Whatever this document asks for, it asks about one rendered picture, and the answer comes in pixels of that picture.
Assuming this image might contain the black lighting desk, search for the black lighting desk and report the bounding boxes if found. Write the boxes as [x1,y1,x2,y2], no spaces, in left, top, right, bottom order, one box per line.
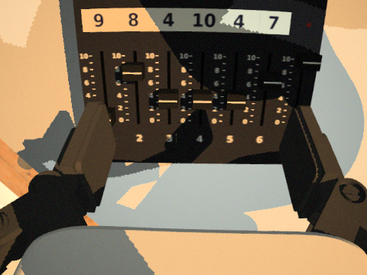
[73,0,328,164]

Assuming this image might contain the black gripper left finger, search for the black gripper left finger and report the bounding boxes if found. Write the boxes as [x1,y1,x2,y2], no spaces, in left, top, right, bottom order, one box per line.
[0,101,116,275]

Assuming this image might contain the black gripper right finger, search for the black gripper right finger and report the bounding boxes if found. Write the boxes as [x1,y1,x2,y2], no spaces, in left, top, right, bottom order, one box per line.
[279,105,367,254]

